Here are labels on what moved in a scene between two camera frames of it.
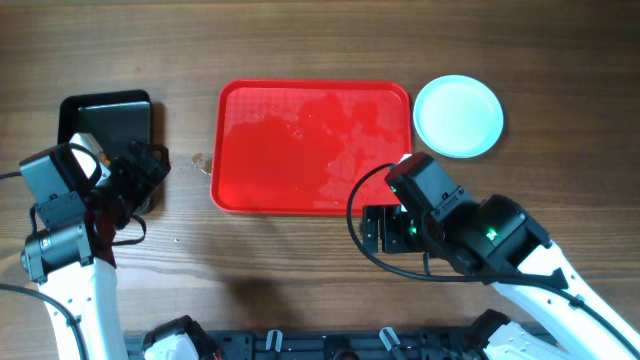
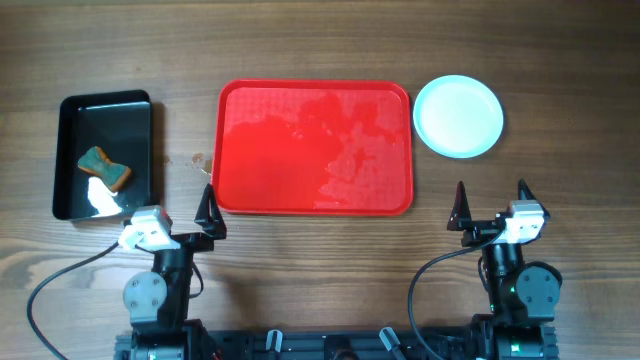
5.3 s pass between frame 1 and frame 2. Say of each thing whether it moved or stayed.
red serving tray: stayed
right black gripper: moved
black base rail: stayed
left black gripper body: moved
